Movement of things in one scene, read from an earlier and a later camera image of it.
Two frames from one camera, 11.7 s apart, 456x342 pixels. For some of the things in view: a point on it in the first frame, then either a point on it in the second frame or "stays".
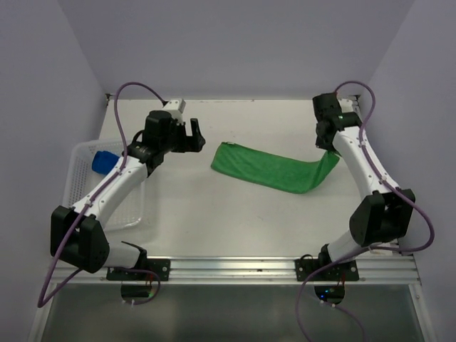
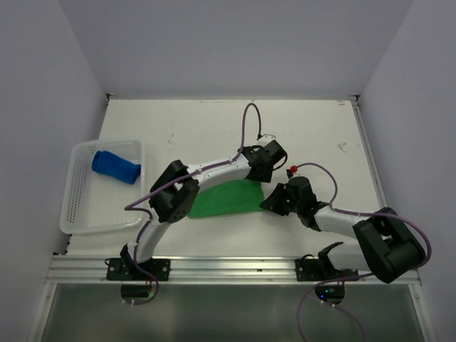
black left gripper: [189, 143] -> [266, 177]
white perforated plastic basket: [80, 177] stays
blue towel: [103, 162] stays
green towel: [286, 174] -> [241, 196]
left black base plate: [161, 266] stays
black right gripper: [324, 144] -> [272, 202]
